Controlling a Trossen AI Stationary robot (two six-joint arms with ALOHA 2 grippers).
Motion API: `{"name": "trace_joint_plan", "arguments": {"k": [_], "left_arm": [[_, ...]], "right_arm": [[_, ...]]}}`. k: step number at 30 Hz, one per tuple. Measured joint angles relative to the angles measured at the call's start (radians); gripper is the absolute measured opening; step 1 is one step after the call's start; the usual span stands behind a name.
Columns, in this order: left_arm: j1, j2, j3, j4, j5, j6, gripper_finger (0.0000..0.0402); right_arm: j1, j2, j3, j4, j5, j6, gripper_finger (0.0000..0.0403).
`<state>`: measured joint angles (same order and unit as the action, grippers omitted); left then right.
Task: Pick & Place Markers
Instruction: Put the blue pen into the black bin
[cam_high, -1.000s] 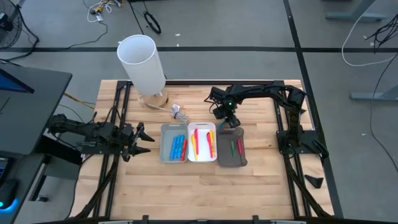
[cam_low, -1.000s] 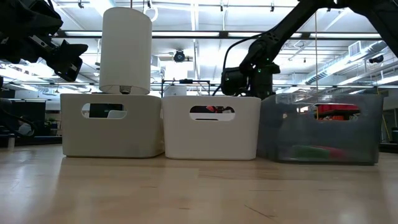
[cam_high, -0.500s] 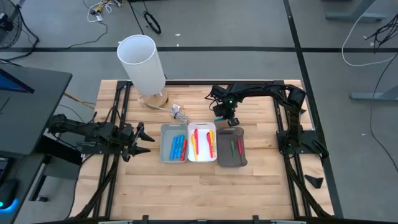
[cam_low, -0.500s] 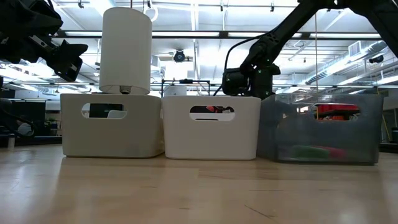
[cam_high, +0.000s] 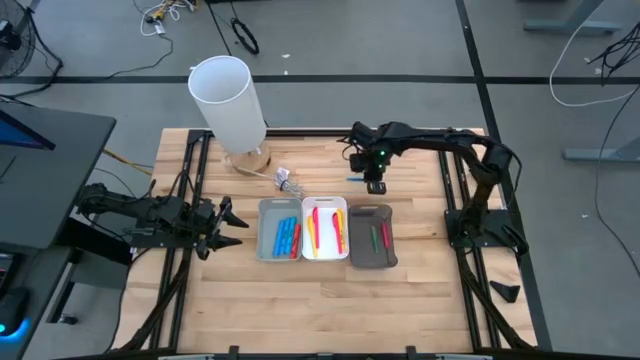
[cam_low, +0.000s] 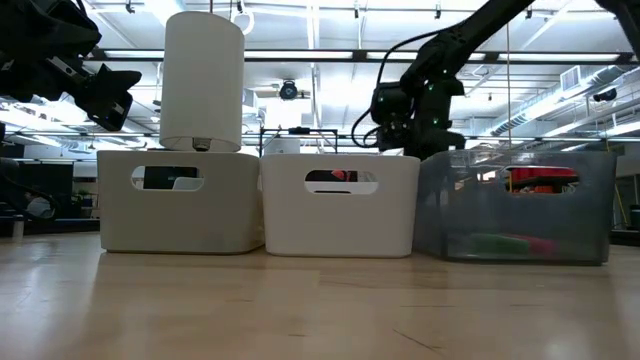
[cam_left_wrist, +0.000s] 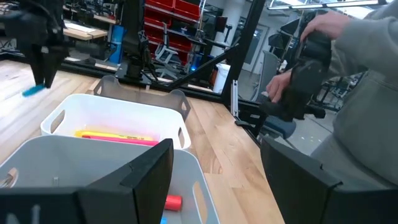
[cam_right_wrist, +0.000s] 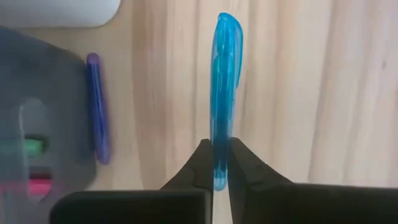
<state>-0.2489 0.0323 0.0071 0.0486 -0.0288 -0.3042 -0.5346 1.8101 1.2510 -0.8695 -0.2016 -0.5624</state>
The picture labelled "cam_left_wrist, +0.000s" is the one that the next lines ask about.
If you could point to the person's hand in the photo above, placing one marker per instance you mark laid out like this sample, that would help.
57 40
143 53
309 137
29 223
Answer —
280 85
326 25

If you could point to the wooden workbench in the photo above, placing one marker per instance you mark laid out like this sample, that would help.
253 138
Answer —
84 32

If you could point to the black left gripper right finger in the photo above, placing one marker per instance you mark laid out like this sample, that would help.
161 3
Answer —
326 202

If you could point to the black aluminium table frame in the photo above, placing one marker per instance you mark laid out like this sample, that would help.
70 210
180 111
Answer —
244 46

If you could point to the light grey plastic bin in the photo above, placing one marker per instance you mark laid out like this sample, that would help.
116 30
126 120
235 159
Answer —
62 161

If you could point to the grey chair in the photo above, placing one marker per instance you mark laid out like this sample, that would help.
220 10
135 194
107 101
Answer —
269 68

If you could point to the yellow marker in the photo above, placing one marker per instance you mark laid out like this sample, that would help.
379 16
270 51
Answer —
102 133

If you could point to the pink marker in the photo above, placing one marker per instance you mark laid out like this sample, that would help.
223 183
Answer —
130 141

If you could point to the person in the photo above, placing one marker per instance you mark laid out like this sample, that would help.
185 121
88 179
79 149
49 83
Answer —
367 109

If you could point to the white plastic bin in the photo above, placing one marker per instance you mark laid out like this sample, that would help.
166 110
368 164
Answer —
109 112

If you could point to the dark translucent plastic bin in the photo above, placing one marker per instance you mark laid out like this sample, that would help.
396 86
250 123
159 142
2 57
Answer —
140 95

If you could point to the silver frame bracket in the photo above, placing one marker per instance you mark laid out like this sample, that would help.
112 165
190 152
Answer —
234 99

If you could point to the red marker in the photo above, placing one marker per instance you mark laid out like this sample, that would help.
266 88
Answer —
173 203

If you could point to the red storage bins shelf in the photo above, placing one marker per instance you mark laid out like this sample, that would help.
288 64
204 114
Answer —
183 7

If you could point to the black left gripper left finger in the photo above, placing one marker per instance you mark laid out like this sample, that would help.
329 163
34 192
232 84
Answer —
93 205

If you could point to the blue barrel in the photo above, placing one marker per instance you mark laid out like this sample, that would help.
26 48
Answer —
117 43

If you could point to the teal marker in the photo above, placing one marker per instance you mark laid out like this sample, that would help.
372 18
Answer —
32 91

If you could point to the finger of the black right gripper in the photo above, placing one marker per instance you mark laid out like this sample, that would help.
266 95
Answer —
51 67
37 67

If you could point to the blue stool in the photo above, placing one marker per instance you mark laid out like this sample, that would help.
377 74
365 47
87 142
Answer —
280 129

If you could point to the blue marker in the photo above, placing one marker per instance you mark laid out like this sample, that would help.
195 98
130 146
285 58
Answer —
163 221

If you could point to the white bucket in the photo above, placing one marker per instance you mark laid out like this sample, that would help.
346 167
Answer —
221 77

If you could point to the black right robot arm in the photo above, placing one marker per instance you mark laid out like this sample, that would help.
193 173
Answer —
135 37

